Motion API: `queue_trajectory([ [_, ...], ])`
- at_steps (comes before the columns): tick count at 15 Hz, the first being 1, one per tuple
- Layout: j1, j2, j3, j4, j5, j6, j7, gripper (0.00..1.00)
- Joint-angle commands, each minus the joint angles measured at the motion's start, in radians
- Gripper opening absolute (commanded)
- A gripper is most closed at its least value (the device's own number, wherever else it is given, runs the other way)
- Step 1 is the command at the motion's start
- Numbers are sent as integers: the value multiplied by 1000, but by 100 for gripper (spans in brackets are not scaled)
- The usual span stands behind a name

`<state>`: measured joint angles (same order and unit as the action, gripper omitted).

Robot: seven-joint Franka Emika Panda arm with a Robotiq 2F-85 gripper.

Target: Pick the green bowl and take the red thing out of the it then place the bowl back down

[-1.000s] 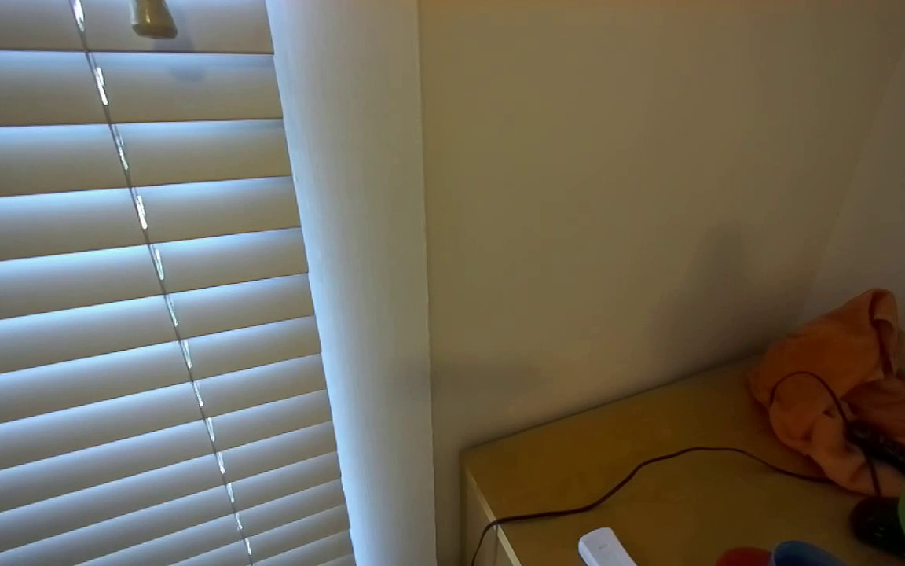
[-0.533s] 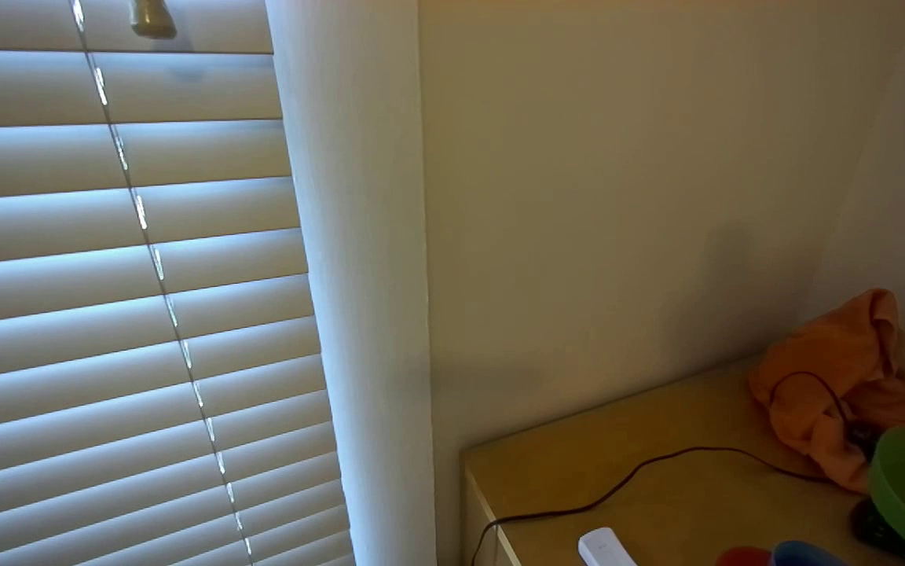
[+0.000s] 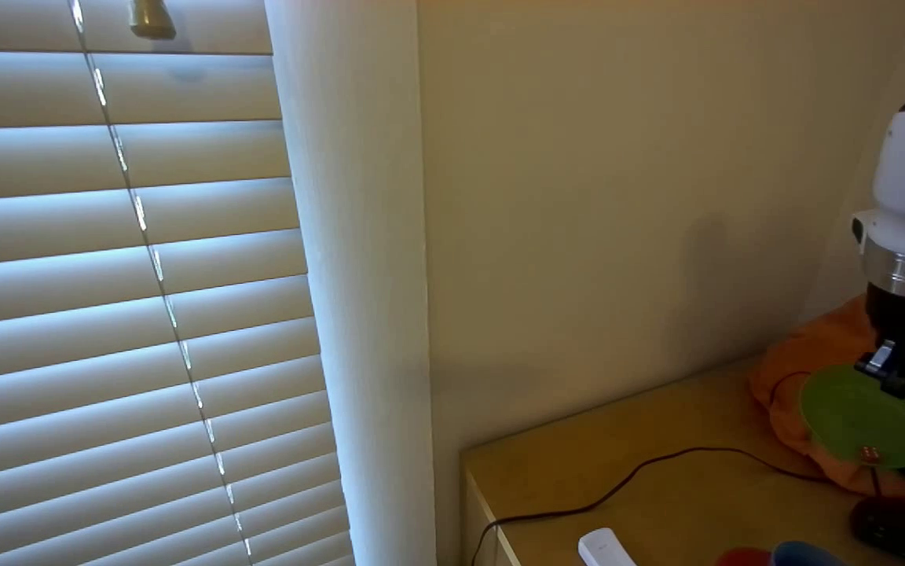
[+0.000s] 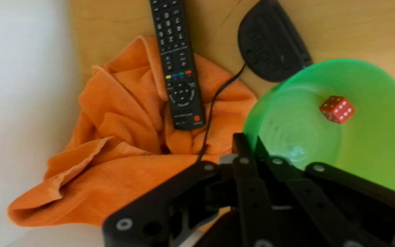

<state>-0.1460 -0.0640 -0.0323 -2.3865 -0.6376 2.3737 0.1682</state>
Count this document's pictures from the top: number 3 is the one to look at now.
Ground green plastic bowl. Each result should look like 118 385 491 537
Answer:
798 361 905 471

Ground black round puck device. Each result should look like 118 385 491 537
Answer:
847 490 905 566

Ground blue plastic cup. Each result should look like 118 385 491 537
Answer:
771 537 845 566

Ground orange cloth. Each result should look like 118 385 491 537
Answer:
747 297 905 502

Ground beaded blind cord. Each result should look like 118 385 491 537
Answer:
66 0 258 566

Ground thin black table cable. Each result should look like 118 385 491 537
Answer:
467 445 837 566

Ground white window blinds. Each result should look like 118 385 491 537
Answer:
0 0 355 566

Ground brass blind fitting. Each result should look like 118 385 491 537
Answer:
126 0 179 44

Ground white window frame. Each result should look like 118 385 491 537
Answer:
261 0 439 566

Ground red plastic bowl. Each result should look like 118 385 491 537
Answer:
714 544 779 566

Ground white handheld remote device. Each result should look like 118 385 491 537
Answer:
574 524 642 566

